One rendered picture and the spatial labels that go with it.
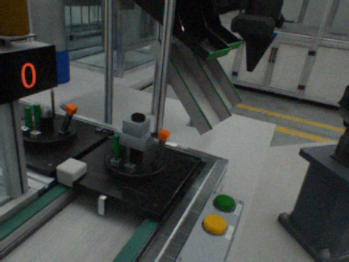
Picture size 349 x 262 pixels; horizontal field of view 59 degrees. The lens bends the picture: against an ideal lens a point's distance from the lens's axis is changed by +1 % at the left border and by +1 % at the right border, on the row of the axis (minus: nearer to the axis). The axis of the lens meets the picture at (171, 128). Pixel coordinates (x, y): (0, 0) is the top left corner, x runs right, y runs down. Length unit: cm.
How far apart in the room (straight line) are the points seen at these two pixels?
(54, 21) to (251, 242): 120
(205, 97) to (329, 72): 377
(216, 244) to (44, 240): 30
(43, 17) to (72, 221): 104
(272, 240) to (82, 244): 41
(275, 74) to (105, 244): 424
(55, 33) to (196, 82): 79
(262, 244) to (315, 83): 403
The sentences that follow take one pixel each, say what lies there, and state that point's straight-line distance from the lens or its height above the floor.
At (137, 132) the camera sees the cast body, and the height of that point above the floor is 107.
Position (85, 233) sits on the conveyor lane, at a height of 92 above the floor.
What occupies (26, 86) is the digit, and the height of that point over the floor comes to 119.
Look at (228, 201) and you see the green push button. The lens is 64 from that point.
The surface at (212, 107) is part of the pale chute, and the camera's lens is 94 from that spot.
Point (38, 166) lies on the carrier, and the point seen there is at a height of 97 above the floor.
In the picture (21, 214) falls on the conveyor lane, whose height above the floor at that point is 95.
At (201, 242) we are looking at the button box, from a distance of 56.
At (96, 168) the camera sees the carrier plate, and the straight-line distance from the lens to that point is 69.
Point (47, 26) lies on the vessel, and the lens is 151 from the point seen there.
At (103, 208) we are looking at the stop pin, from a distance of 63.
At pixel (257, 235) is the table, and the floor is 86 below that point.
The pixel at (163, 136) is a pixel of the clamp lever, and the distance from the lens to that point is 62.
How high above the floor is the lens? 135
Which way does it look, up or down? 25 degrees down
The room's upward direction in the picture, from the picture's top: 7 degrees clockwise
